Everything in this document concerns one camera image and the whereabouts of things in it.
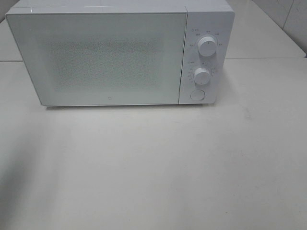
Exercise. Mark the white microwave oven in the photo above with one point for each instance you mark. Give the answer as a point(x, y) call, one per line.
point(203, 17)

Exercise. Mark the round white door button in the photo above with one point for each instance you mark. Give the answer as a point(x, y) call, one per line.
point(197, 95)

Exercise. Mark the white microwave knob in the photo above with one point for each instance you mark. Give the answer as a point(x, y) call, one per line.
point(207, 45)
point(201, 76)

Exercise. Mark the white microwave door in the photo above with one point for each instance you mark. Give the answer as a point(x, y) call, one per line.
point(102, 59)

